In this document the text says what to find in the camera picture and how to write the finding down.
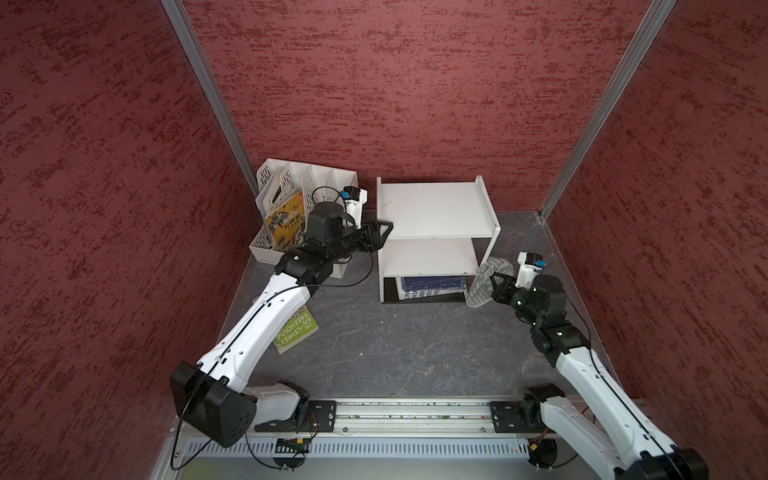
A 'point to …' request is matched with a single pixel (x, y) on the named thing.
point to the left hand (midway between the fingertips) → (382, 230)
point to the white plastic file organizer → (279, 181)
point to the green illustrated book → (299, 327)
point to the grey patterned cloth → (481, 289)
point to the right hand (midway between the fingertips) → (487, 278)
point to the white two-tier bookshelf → (432, 230)
